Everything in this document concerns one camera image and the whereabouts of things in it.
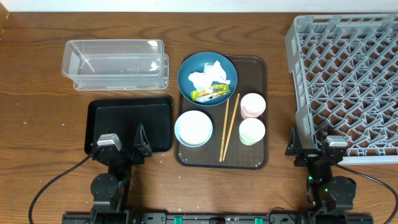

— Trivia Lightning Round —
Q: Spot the green white cup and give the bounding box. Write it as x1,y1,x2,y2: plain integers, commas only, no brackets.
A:
239,118,266,146

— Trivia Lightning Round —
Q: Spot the light blue rice bowl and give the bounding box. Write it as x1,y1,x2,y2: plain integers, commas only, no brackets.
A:
174,110,213,147

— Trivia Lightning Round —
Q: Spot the pink white cup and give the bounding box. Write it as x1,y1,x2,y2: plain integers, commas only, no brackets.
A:
240,93,266,119

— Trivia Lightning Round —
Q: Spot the yellow green snack wrapper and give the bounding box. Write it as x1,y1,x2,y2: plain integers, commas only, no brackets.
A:
190,84,231,103

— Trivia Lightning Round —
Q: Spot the dark blue plate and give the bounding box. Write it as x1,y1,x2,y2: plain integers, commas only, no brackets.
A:
177,52,238,107

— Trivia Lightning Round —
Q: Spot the white tissue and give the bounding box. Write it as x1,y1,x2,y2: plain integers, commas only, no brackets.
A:
188,60,231,90

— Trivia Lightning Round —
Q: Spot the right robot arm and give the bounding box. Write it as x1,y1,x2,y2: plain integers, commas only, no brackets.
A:
285,127,356,223

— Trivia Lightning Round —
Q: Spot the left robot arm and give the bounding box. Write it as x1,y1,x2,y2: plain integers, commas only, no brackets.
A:
88,123,152,224

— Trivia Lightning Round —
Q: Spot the clear plastic waste bin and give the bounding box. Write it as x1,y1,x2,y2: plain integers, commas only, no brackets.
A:
62,39,170,91

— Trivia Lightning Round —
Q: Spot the grey dishwasher rack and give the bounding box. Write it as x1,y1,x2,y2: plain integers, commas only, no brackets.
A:
285,14,397,165

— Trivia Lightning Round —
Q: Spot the black rectangular tray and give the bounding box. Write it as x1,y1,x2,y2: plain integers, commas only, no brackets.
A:
84,97,172,154

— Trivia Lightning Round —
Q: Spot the brown serving tray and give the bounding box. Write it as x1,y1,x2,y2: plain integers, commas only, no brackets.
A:
174,55,269,170

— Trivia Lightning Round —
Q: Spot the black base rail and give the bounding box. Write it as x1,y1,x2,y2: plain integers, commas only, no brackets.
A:
62,213,374,224

